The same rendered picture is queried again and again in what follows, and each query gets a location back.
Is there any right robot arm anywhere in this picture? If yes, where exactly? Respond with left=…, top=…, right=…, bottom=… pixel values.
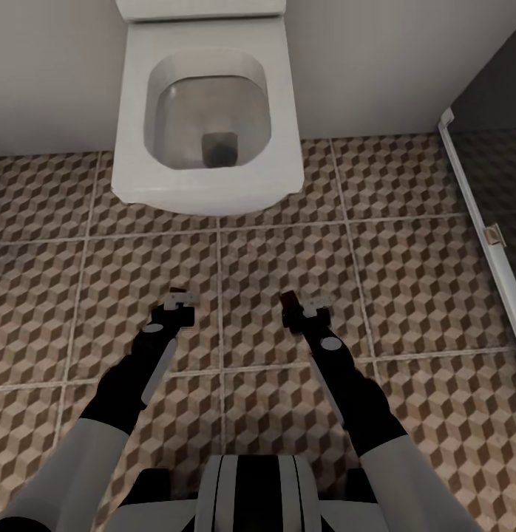
left=282, top=293, right=486, bottom=532

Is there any robot trunk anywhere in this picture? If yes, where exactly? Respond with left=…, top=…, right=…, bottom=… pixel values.
left=194, top=454, right=322, bottom=532

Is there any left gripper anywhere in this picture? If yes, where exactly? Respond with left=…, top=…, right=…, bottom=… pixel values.
left=150, top=304, right=194, bottom=330

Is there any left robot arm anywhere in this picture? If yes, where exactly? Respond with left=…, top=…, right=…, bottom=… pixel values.
left=0, top=292, right=201, bottom=532

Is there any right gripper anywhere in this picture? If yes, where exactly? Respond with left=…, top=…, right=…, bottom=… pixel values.
left=282, top=307, right=331, bottom=340

